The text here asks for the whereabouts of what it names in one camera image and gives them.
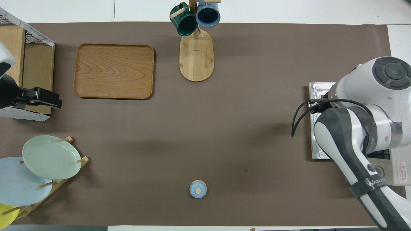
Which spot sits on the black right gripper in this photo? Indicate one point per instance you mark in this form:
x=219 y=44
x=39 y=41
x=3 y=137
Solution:
x=322 y=107

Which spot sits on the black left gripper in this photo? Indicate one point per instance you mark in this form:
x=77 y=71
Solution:
x=9 y=93

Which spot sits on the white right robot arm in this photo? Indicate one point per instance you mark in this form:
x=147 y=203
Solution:
x=359 y=86

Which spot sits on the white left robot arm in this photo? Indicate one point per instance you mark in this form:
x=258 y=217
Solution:
x=4 y=54

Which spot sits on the beige oven knob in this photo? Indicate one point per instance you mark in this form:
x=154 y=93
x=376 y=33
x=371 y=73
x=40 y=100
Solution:
x=380 y=171

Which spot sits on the wooden two-tier shelf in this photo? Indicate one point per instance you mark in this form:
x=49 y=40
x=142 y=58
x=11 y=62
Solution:
x=38 y=73

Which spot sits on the pale green plate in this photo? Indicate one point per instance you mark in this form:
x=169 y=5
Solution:
x=51 y=157

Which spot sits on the rectangular wooden tray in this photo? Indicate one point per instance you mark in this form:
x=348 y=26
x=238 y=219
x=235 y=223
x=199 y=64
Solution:
x=112 y=70

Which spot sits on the wooden plate rack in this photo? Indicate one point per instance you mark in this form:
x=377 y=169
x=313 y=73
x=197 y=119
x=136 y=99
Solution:
x=84 y=159

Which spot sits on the pale blue plate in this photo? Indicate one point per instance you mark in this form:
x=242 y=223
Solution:
x=19 y=189

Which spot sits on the brown table mat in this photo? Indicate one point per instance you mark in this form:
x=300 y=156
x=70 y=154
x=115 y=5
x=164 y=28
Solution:
x=224 y=128

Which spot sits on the yellow plate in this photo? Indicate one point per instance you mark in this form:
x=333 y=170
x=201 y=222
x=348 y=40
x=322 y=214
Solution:
x=6 y=218

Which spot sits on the wooden mug tree stand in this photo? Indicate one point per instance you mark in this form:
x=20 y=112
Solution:
x=196 y=64

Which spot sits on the blue mug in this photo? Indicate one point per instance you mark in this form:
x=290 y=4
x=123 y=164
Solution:
x=208 y=16

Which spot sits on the small blue lidded jar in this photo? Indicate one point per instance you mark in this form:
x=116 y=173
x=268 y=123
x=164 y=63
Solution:
x=194 y=192

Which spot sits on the dark green mug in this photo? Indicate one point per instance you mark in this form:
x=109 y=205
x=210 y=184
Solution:
x=189 y=25

